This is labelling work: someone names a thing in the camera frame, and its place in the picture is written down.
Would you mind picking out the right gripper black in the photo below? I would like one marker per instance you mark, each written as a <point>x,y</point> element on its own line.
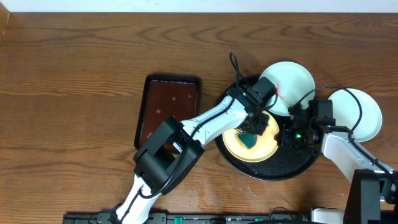
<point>285,135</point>

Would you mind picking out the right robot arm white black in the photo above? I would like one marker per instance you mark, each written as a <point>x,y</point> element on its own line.
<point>372,181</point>

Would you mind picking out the black rectangular water tray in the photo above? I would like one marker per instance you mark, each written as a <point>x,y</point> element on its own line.
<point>165,95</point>

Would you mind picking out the yellow plate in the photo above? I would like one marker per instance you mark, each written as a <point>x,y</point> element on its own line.
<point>265,147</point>

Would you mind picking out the light blue plate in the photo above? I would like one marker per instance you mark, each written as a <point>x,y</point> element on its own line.
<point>292,81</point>
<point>346,113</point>

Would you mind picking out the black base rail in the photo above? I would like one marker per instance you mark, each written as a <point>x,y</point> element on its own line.
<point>163,218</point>

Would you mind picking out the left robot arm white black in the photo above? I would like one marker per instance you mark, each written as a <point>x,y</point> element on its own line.
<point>174,147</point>

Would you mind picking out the green yellow sponge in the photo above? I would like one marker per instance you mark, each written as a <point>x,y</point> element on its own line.
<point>248,140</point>

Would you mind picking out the round black tray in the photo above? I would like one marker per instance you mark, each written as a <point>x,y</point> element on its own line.
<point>287,162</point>

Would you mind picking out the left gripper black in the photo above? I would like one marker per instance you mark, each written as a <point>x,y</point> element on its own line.
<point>265,123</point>

